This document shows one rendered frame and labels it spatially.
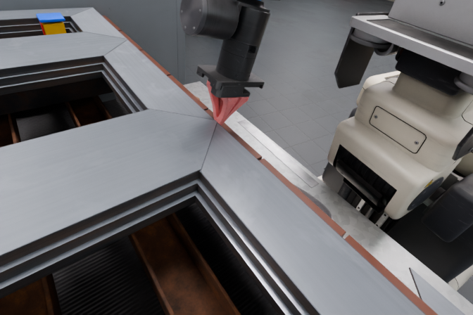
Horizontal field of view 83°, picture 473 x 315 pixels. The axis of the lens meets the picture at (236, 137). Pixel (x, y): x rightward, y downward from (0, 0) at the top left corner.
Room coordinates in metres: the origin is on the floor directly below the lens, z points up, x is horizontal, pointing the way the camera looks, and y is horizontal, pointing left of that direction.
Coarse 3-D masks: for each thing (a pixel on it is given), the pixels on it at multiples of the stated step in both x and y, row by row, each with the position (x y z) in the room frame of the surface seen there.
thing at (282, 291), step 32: (0, 32) 0.71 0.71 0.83; (32, 32) 0.76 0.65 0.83; (64, 64) 0.54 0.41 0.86; (96, 64) 0.58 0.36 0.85; (128, 96) 0.46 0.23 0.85; (160, 192) 0.23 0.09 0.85; (192, 192) 0.25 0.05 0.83; (96, 224) 0.17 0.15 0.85; (128, 224) 0.18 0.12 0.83; (224, 224) 0.20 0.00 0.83; (0, 256) 0.11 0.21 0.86; (32, 256) 0.12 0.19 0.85; (64, 256) 0.14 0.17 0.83; (256, 256) 0.16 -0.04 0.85; (0, 288) 0.09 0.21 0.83; (288, 288) 0.13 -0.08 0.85
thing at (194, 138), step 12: (168, 120) 0.37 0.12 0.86; (180, 120) 0.38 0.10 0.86; (192, 120) 0.38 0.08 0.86; (180, 132) 0.35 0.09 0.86; (192, 132) 0.35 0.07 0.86; (204, 132) 0.36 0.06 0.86; (180, 144) 0.32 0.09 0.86; (192, 144) 0.32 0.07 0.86; (204, 144) 0.32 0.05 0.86; (192, 156) 0.29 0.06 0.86; (204, 156) 0.30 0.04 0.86
